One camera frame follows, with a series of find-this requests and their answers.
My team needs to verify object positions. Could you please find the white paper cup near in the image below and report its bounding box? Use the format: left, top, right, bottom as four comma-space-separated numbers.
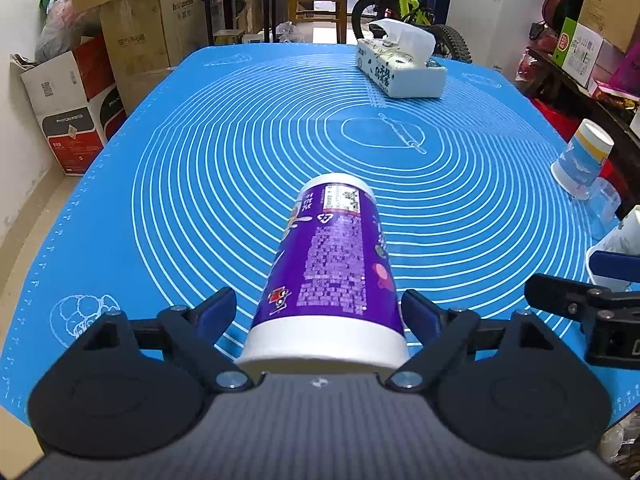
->
586, 206, 639, 292

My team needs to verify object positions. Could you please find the clear plastic cup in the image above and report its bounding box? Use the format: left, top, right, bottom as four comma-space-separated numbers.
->
586, 177, 622, 240

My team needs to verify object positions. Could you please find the blue yellow paper cup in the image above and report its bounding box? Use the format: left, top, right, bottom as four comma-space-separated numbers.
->
550, 119, 614, 200

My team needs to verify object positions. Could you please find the blue silicone baking mat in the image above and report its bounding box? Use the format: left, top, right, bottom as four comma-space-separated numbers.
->
0, 42, 640, 426

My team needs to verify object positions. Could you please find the dark wooden side shelf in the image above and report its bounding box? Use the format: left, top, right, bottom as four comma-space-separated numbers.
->
524, 44, 640, 221

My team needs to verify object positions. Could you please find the green white product box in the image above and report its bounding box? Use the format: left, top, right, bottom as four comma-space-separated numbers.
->
552, 18, 604, 88

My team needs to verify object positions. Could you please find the tall brown cardboard box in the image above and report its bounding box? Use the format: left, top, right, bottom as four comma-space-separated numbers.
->
578, 0, 640, 52

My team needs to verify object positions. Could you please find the red white cardboard box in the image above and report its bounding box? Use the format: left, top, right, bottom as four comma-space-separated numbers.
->
11, 35, 127, 176

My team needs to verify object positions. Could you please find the white tissue box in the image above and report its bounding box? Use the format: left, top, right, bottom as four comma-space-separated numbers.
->
356, 18, 447, 99

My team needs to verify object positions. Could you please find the white chest freezer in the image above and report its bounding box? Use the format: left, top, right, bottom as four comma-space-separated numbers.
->
446, 0, 544, 81

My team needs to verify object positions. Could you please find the stacked brown cardboard box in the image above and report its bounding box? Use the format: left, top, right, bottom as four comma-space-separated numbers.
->
100, 0, 207, 113

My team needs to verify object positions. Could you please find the green black bicycle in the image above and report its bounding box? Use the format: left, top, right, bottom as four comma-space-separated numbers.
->
352, 0, 473, 64

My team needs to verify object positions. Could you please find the wooden chair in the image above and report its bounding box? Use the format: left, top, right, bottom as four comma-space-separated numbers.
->
282, 0, 353, 46

